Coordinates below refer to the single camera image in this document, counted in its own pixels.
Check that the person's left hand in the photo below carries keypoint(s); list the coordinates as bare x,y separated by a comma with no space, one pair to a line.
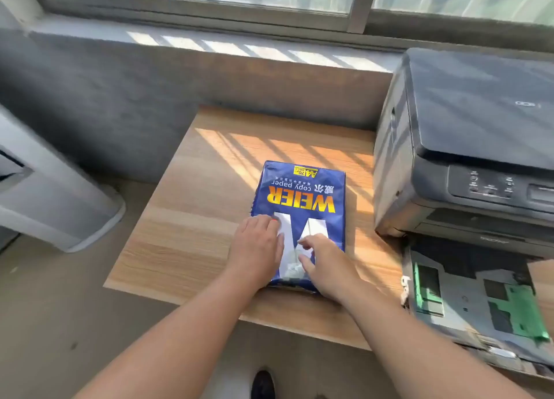
253,251

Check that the person's right hand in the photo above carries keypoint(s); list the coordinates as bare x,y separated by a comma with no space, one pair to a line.
331,266

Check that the person's left fingers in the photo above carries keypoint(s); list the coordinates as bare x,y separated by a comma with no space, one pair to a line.
273,227

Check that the person's right thumb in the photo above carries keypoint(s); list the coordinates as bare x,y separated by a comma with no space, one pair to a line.
306,267

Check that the blue copy paper ream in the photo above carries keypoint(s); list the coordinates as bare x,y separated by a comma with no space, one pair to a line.
303,195

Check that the person's left forearm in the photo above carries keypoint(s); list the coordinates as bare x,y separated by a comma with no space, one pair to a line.
173,340

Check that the person's right forearm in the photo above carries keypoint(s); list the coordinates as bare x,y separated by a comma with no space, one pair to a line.
420,349

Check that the person's black shoe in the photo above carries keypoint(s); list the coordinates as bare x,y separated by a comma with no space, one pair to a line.
262,385

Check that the grey printer paper tray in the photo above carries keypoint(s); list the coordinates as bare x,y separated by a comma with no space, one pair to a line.
471,299

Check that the dark grey printer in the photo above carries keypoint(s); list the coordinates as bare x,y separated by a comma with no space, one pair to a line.
471,143

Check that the white standing appliance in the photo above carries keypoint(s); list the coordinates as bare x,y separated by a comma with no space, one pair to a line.
47,195

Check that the grey window frame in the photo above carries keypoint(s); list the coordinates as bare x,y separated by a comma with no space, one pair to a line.
277,9

